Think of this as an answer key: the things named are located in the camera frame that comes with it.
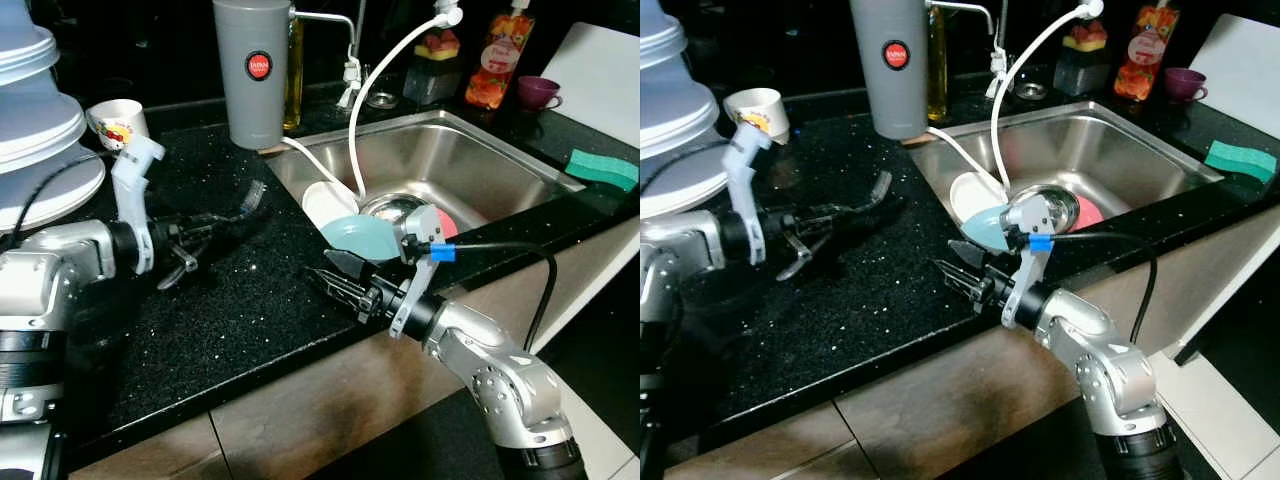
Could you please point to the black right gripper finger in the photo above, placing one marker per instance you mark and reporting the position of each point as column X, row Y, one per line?
column 352, row 264
column 340, row 290
column 975, row 254
column 962, row 280

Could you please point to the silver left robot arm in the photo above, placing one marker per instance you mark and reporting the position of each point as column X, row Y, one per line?
column 50, row 260
column 675, row 260

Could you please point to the chrome faucet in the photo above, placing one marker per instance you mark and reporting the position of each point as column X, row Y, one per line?
column 352, row 75
column 997, row 65

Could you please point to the large white plate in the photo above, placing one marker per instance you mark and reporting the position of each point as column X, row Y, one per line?
column 50, row 205
column 690, row 190

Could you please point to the narrow brown cabinet door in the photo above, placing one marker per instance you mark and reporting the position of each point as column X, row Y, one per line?
column 760, row 450
column 150, row 455

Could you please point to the yellow oil bottle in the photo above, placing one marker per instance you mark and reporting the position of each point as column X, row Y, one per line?
column 294, row 90
column 937, row 80

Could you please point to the pink plate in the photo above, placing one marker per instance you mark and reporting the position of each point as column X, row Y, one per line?
column 448, row 225
column 1090, row 212

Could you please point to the white bowl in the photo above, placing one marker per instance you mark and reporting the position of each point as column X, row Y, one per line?
column 325, row 205
column 970, row 195

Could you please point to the red and yellow sponge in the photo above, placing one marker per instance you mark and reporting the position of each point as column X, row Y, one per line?
column 438, row 45
column 1086, row 36

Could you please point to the stainless steel sink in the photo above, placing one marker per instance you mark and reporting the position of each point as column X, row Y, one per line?
column 1110, row 150
column 470, row 160

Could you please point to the wide white dish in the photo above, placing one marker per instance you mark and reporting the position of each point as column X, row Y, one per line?
column 675, row 115
column 40, row 130

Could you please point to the green sponge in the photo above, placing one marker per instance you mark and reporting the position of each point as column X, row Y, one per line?
column 600, row 170
column 1240, row 160

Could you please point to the purple cup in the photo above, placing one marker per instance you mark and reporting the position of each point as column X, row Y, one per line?
column 1182, row 84
column 535, row 92

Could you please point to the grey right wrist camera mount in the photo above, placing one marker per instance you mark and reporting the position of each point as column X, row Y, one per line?
column 1030, row 215
column 420, row 225

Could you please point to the orange dish soap bottle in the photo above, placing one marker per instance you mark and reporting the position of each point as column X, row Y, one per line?
column 1145, row 60
column 495, row 70

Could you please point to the small white dish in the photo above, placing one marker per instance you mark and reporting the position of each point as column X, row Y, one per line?
column 25, row 45
column 660, row 35

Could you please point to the white mug with fruit print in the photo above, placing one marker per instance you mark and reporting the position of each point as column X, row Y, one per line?
column 120, row 115
column 760, row 105

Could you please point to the shiny steel bowl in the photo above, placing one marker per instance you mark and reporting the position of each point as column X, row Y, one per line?
column 1068, row 205
column 385, row 207

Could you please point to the dark sponge holder box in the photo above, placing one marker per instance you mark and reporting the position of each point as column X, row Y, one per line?
column 1080, row 72
column 432, row 82

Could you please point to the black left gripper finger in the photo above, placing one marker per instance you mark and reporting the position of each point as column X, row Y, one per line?
column 215, row 220
column 212, row 236
column 835, row 212
column 832, row 228

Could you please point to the grey cylinder with red logo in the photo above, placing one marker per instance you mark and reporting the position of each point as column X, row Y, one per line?
column 890, row 100
column 255, row 110

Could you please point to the teal plate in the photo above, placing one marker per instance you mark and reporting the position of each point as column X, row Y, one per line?
column 990, row 230
column 355, row 238

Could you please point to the small metal drain cap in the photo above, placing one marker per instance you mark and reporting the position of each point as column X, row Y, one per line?
column 1031, row 91
column 381, row 100

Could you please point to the white cutting board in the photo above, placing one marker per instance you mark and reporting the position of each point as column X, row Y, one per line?
column 600, row 80
column 1245, row 70

